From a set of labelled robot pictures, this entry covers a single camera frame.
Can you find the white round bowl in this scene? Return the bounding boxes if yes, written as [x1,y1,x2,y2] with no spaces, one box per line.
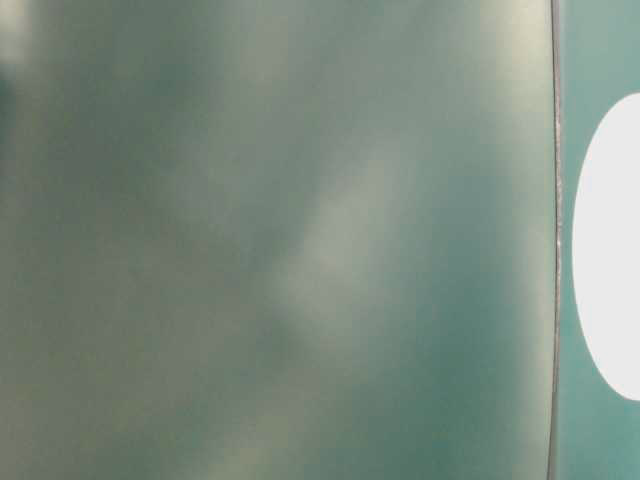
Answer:
[572,94,639,401]

